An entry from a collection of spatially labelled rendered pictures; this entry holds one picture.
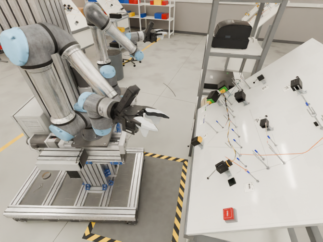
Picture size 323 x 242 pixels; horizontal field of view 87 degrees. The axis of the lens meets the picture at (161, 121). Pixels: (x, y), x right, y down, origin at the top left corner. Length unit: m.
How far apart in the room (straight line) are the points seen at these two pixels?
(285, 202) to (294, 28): 7.92
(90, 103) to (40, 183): 1.79
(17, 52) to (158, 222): 1.81
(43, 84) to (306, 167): 1.15
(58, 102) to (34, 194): 1.57
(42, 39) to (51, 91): 0.21
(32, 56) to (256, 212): 1.10
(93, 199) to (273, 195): 1.61
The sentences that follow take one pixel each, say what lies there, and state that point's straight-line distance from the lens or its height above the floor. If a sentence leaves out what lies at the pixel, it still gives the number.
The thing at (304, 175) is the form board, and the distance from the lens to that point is 0.94.
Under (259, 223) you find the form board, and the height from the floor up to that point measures 1.16.
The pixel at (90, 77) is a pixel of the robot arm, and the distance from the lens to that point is 0.83.
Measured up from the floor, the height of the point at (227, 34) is 1.57.
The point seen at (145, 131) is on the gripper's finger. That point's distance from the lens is 0.55.
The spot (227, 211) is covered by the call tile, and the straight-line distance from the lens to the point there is 0.96.
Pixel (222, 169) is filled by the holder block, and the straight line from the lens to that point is 1.03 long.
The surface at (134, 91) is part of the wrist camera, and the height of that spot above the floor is 1.66.
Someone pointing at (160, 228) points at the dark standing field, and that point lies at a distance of 2.03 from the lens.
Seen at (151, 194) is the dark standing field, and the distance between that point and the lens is 2.16.
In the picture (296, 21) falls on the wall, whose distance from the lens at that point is 8.50.
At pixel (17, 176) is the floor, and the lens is 2.93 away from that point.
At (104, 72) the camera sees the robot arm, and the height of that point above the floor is 1.38.
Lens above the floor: 1.94
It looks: 41 degrees down
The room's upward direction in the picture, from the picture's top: straight up
